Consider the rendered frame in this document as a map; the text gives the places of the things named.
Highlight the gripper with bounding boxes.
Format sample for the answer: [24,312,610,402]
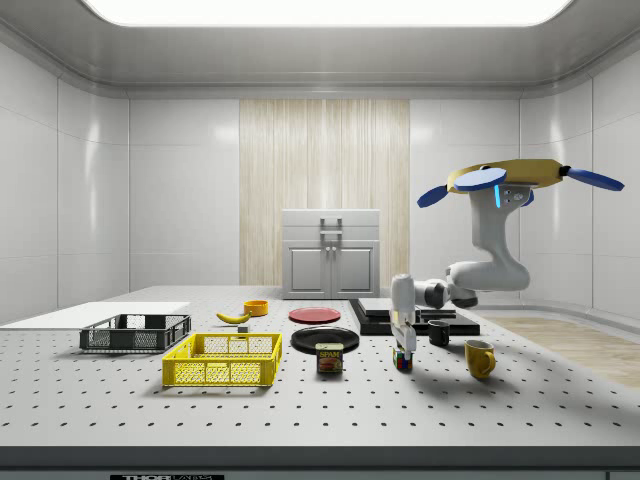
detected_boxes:
[391,321,418,362]

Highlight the black mug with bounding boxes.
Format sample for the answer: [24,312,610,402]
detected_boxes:
[427,319,452,348]

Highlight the yellow mug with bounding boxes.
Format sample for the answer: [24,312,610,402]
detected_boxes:
[464,339,498,380]

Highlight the flat-sided can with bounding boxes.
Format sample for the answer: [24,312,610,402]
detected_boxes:
[315,342,346,375]

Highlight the red plate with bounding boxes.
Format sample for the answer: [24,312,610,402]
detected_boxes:
[288,306,342,324]

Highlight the black plate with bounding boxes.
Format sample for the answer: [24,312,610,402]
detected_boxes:
[290,326,362,355]

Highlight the white cabinet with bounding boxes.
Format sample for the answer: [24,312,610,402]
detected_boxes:
[281,208,382,301]

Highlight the banana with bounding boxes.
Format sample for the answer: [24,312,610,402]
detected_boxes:
[215,310,254,326]

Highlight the yellow basket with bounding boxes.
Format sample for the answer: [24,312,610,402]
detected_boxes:
[161,332,284,388]

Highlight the drone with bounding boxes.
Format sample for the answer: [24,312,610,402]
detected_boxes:
[417,158,626,209]

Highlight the dark grey basket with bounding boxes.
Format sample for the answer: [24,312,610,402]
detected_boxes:
[79,313,193,355]

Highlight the white board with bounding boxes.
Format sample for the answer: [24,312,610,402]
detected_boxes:
[0,301,193,330]

